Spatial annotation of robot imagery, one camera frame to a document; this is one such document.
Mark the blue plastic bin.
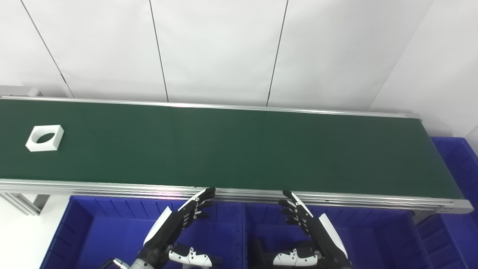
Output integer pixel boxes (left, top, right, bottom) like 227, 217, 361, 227
416, 136, 478, 269
243, 202, 434, 269
39, 195, 246, 269

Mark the white and black left hand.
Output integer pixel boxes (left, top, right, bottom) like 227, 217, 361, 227
138, 187, 223, 269

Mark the white square part with hole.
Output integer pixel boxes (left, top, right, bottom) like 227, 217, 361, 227
25, 125, 65, 152

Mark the grey conveyor end box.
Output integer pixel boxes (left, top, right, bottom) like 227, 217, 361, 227
0, 85, 41, 98

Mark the aluminium conveyor support leg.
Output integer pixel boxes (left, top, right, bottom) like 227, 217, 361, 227
0, 192, 51, 216

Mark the green conveyor belt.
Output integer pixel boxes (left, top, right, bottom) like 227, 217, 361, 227
0, 95, 474, 215
0, 99, 465, 200

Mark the white and black right hand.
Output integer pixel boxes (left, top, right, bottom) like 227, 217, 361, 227
256, 190, 353, 269

